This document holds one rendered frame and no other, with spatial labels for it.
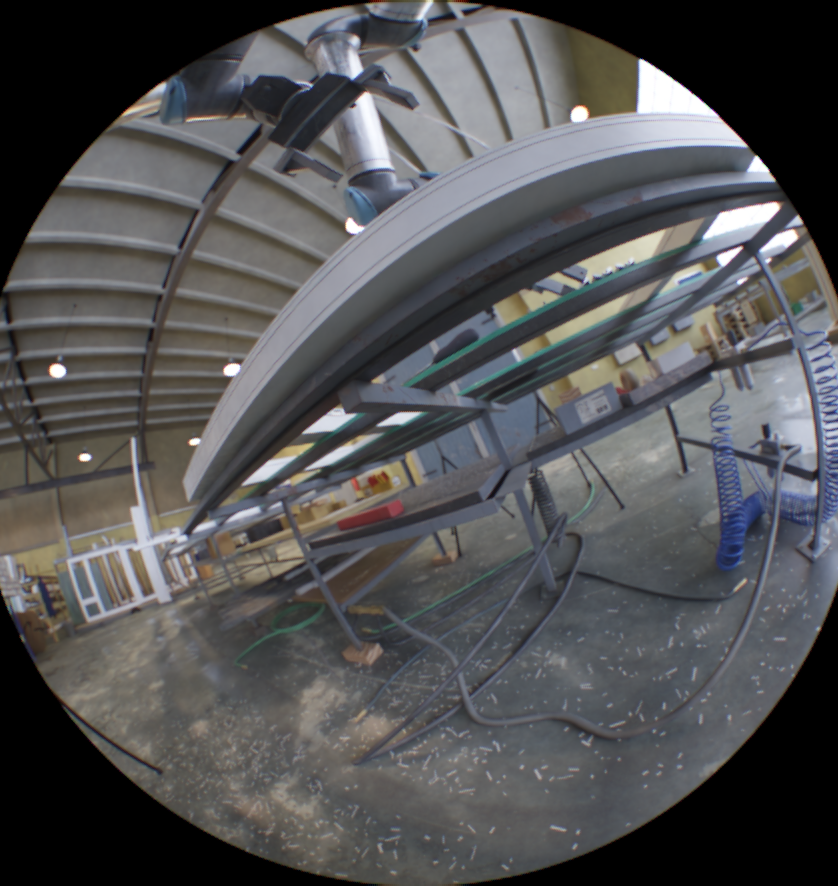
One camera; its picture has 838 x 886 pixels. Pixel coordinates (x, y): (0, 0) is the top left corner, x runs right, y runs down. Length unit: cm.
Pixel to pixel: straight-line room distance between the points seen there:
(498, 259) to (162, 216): 854
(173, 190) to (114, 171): 188
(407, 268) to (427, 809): 93
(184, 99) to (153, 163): 769
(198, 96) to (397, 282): 45
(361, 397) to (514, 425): 647
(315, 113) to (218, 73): 19
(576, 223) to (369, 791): 106
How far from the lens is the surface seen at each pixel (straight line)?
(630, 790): 71
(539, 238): 27
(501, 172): 28
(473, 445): 698
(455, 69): 881
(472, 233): 27
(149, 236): 896
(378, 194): 52
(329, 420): 71
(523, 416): 670
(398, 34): 87
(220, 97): 54
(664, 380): 100
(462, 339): 52
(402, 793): 82
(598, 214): 30
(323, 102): 44
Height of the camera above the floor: 69
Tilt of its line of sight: 5 degrees up
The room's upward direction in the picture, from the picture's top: 23 degrees counter-clockwise
